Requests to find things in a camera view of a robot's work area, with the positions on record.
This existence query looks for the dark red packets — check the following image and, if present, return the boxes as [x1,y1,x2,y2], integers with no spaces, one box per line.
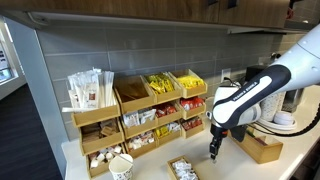
[181,116,204,132]

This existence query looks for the wooden three-bin rack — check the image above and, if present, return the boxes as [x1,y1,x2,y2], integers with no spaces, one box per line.
[70,99,127,180]

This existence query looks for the yellow and white packets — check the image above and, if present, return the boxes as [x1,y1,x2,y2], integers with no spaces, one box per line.
[155,121,181,139]

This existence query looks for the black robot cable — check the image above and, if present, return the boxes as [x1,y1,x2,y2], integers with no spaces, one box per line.
[245,102,320,139]

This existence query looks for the under-cabinet light strip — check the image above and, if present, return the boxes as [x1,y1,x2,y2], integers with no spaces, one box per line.
[26,11,301,36]

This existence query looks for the white creamer cups pile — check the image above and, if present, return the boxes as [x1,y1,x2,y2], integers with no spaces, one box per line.
[88,144,123,170]

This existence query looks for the wooden nine-bin condiment rack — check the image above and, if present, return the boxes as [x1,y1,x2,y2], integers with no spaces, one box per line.
[113,68,209,160]

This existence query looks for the red packets small pile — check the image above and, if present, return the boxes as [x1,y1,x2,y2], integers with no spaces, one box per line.
[154,102,178,119]

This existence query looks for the small wooden sachet box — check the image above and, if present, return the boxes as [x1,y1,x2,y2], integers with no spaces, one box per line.
[166,155,201,180]

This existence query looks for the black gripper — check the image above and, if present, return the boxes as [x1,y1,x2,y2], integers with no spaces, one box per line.
[208,132,226,163]

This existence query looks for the black box device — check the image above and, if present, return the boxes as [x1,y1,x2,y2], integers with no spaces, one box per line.
[245,64,268,83]

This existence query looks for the small white packets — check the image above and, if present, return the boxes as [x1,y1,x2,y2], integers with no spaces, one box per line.
[127,130,156,150]

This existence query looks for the wooden upper cabinet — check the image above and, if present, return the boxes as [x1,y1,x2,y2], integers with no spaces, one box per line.
[0,0,292,30]

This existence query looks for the red packets large pile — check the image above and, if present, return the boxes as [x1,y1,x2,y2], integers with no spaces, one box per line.
[179,96,206,112]

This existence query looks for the stainless steel appliance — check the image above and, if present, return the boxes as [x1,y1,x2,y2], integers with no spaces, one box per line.
[282,87,310,114]

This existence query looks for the yellow-green packets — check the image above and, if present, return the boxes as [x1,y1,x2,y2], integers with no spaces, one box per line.
[145,72,176,95]

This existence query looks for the white cup lids stack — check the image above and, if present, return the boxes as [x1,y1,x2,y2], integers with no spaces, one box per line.
[255,110,298,132]

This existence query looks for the wrapped straws and stirrers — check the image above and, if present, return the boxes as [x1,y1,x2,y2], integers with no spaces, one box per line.
[61,67,118,114]

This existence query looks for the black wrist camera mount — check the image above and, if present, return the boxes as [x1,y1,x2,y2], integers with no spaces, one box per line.
[229,125,248,143]

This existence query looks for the brown sugar packets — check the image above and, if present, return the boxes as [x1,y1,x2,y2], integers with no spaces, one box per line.
[81,119,118,142]

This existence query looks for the white sachets pile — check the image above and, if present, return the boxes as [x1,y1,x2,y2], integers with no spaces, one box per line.
[171,159,198,180]

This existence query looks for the yellow sweetener packets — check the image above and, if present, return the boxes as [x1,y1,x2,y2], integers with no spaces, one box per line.
[176,74,205,90]

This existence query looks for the long wooden tea box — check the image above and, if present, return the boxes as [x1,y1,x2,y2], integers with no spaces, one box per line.
[227,128,284,165]

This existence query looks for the white clear-wrapped packets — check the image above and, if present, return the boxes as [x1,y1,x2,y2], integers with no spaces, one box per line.
[122,107,157,129]

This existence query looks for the white wall outlet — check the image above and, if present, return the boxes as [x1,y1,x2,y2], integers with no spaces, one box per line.
[220,67,232,84]

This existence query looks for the tall patterned paper cup stack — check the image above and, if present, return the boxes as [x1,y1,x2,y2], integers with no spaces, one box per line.
[259,91,287,123]

